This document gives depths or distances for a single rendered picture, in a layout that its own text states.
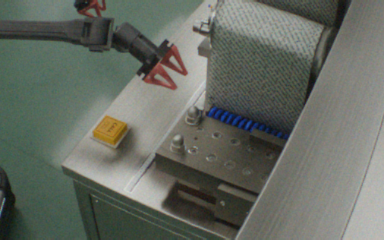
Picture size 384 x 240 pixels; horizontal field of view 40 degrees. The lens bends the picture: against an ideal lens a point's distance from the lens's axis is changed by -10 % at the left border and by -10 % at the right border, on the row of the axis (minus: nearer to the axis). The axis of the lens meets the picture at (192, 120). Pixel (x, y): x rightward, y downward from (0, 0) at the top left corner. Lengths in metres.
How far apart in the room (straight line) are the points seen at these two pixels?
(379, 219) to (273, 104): 0.66
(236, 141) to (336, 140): 0.85
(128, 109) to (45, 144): 1.23
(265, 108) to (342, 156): 0.86
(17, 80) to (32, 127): 0.40
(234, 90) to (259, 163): 0.19
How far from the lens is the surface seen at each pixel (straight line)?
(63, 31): 1.40
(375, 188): 0.77
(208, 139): 1.34
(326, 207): 0.46
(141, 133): 1.53
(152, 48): 1.39
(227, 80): 1.34
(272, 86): 1.30
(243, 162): 1.30
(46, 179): 2.63
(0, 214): 2.30
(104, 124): 1.52
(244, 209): 1.28
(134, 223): 1.49
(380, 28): 0.67
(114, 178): 1.43
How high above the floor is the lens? 2.01
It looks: 45 degrees down
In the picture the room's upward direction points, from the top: 2 degrees clockwise
